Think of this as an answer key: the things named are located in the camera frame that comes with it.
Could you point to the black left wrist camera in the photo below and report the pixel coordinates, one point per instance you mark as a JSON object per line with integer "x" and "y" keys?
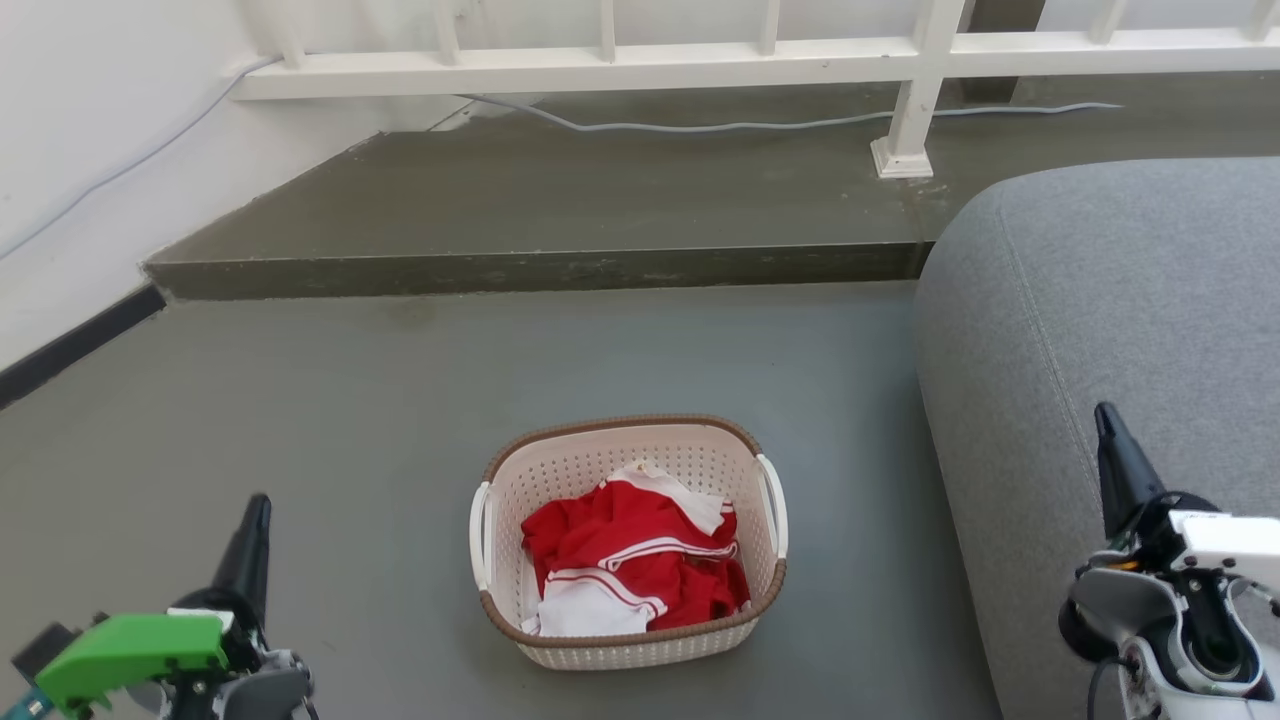
{"x": 40, "y": 645}

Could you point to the black baseboard strip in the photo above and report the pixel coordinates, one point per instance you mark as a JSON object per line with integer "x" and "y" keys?
{"x": 80, "y": 345}

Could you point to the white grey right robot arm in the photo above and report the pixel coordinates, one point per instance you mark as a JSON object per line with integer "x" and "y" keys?
{"x": 1120, "y": 600}

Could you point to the red and white garment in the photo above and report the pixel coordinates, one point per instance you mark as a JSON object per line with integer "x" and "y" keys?
{"x": 620, "y": 530}

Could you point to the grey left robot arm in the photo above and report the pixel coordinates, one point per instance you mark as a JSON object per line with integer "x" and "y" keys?
{"x": 265, "y": 695}

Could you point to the grey fabric sofa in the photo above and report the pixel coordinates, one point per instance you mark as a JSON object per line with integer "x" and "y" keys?
{"x": 1100, "y": 280}

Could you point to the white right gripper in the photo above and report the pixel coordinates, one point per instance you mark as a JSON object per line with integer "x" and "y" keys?
{"x": 1230, "y": 545}

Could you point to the white railing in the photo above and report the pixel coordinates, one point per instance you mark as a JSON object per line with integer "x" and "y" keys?
{"x": 700, "y": 65}

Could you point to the dark brown post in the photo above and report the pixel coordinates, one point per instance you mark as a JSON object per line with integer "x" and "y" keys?
{"x": 990, "y": 50}

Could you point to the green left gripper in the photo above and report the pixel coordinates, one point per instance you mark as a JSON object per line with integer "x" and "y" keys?
{"x": 130, "y": 650}

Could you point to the white perforated plastic laundry basket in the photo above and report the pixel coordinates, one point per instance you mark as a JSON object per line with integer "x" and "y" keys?
{"x": 740, "y": 470}

